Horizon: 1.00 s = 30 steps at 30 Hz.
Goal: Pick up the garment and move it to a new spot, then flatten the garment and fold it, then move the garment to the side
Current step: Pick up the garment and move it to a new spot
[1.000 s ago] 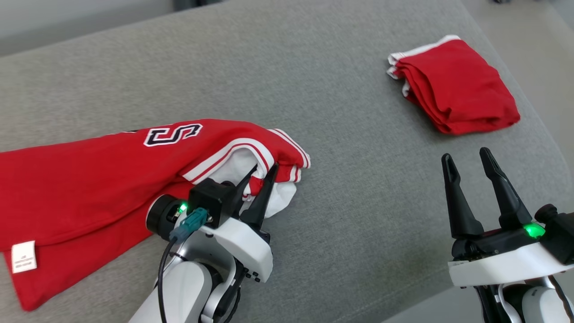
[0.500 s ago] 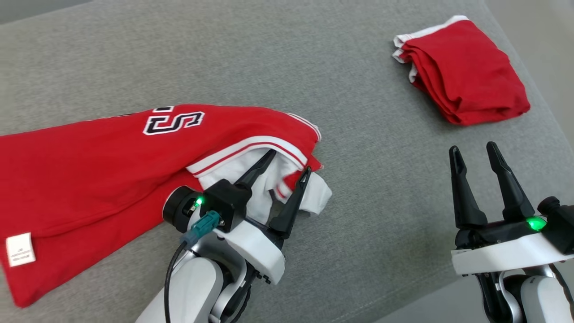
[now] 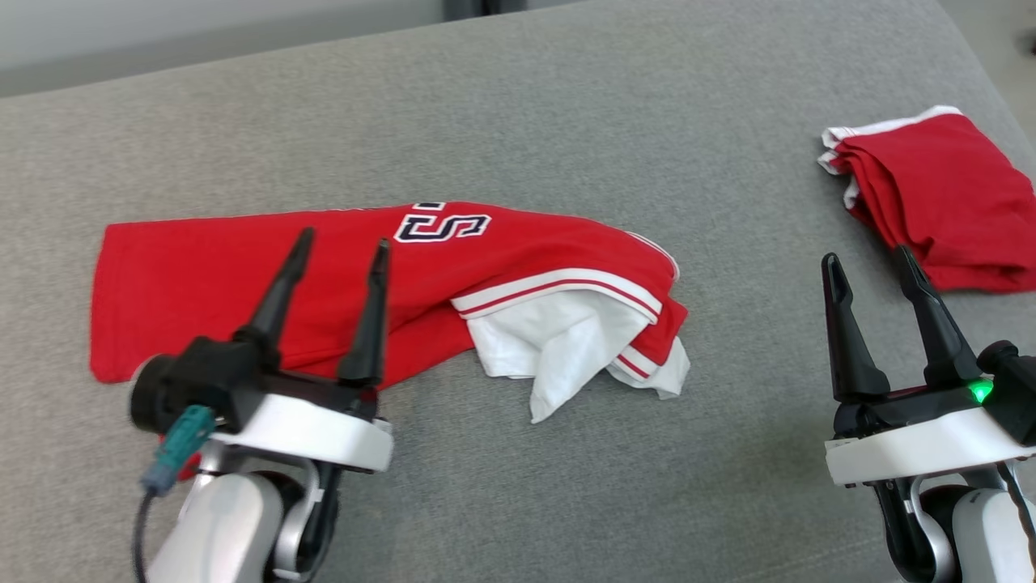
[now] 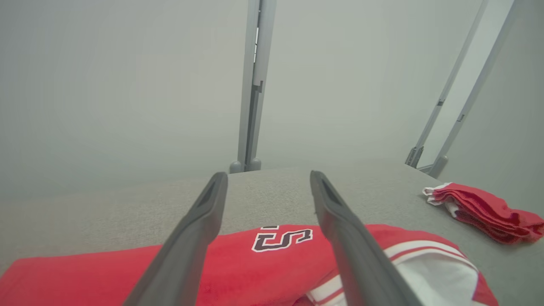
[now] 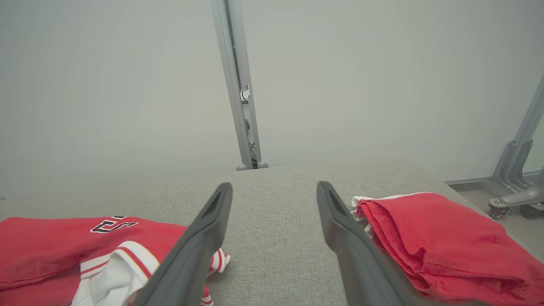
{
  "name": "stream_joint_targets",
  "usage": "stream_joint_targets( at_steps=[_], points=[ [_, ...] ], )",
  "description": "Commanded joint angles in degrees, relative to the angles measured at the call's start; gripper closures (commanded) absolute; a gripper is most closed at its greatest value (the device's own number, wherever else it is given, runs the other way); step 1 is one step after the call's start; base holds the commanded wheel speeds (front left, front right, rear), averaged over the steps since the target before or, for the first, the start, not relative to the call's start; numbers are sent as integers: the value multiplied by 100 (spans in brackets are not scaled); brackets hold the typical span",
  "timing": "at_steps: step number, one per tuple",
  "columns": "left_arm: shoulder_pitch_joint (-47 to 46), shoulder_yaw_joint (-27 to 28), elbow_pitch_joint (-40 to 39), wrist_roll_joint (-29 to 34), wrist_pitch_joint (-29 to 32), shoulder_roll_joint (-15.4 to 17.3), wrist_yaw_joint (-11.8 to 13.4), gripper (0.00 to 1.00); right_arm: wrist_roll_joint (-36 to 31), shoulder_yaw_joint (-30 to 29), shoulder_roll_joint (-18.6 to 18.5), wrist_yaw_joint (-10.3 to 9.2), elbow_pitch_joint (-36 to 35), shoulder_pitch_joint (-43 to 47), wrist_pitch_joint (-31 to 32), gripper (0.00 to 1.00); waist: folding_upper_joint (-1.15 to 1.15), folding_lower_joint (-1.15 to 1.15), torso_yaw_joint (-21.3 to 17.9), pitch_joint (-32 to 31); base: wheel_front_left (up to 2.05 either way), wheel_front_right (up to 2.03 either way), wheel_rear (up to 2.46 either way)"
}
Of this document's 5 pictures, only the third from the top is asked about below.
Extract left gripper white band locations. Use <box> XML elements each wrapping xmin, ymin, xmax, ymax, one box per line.
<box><xmin>212</xmin><ymin>227</ymin><xmax>395</xmax><ymax>474</ymax></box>

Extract thin black camera cable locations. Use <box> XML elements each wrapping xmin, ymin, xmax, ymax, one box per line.
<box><xmin>132</xmin><ymin>490</ymin><xmax>159</xmax><ymax>583</ymax></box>

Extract red jersey shirt white sleeves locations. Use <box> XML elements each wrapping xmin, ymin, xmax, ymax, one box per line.
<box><xmin>89</xmin><ymin>201</ymin><xmax>691</xmax><ymax>424</ymax></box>

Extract teal cable connector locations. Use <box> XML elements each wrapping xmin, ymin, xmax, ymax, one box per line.
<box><xmin>142</xmin><ymin>405</ymin><xmax>218</xmax><ymax>496</ymax></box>

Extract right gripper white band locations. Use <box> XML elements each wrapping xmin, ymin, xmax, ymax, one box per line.
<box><xmin>821</xmin><ymin>245</ymin><xmax>1025</xmax><ymax>487</ymax></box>

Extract folded red white garment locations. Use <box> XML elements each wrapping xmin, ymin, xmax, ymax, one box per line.
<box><xmin>817</xmin><ymin>105</ymin><xmax>1036</xmax><ymax>294</ymax></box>

